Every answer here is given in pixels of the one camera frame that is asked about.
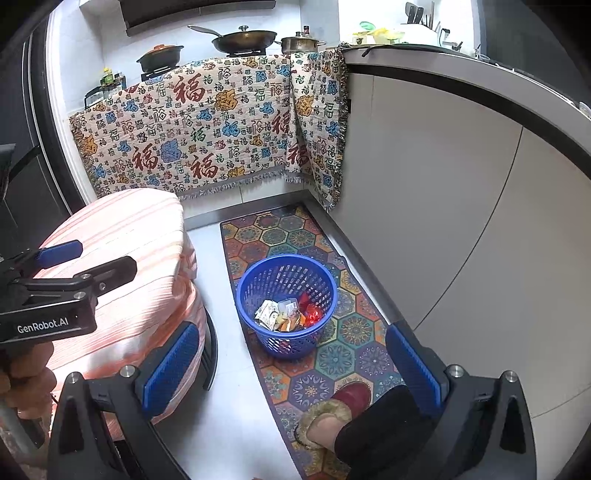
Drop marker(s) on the black range hood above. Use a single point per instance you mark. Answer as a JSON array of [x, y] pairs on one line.
[[184, 14]]

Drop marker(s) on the wok with glass lid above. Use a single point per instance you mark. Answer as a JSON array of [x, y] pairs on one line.
[[242, 40]]

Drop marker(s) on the white knife holder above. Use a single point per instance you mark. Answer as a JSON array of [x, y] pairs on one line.
[[420, 30]]

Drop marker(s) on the black container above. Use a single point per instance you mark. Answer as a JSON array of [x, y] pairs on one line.
[[99, 98]]

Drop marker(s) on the narrow printed blanket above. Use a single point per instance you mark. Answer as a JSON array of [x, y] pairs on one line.
[[323, 120]]

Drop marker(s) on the dark grey refrigerator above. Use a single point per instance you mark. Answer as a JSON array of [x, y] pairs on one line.
[[41, 138]]

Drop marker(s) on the yellow oil bottle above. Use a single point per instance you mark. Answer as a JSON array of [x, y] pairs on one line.
[[107, 76]]

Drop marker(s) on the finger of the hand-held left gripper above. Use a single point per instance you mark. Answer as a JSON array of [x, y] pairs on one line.
[[113, 272], [60, 253]]

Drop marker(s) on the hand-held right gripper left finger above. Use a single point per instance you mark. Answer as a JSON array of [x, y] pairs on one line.
[[170, 369]]

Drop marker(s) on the black clay pot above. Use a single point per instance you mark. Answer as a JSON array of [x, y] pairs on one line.
[[159, 57]]

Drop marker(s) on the red plastic wrapper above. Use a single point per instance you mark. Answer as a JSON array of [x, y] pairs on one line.
[[310, 310]]

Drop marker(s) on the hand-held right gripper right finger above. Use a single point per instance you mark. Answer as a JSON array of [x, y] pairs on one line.
[[413, 369]]

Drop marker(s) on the gas stove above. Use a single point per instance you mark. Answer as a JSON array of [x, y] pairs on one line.
[[159, 71]]

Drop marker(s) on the steel pot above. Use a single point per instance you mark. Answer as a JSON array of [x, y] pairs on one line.
[[300, 45]]

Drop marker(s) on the patterned floor mat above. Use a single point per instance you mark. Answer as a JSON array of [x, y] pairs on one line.
[[351, 332]]

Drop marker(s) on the person's left hand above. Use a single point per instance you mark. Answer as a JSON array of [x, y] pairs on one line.
[[27, 374]]

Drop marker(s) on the orange striped tablecloth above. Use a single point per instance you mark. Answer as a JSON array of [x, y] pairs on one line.
[[138, 258]]

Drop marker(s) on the wide printed blanket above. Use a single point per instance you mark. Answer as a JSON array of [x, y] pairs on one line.
[[184, 134]]

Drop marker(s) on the yellow container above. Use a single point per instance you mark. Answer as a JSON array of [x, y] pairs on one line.
[[383, 36]]

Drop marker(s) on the red fur-trimmed slipper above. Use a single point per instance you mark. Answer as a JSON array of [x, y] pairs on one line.
[[346, 399]]

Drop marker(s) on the white gold paper wrapper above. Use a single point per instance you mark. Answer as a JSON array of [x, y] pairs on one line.
[[268, 314]]

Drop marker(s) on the kitchen counter cabinet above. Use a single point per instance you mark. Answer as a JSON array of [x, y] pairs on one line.
[[461, 184]]

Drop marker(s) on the blue plastic basket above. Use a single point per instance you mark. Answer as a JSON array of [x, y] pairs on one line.
[[258, 286]]

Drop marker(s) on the person's black trouser leg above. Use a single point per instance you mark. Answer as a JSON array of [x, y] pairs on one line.
[[383, 434]]

